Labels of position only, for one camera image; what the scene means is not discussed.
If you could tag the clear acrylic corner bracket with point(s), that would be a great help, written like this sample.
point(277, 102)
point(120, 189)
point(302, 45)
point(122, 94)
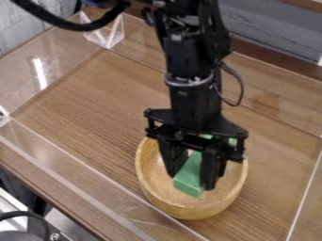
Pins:
point(108, 35)

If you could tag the black metal bracket with screw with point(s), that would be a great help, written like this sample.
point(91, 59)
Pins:
point(53, 234)

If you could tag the brown wooden bowl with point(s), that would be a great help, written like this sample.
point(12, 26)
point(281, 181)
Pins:
point(172, 196)

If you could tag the green rectangular block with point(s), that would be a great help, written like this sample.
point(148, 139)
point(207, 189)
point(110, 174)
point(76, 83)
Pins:
point(187, 178)

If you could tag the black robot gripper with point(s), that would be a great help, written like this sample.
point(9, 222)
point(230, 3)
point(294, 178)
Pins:
point(192, 124)

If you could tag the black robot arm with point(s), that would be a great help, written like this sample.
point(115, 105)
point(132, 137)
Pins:
point(195, 43)

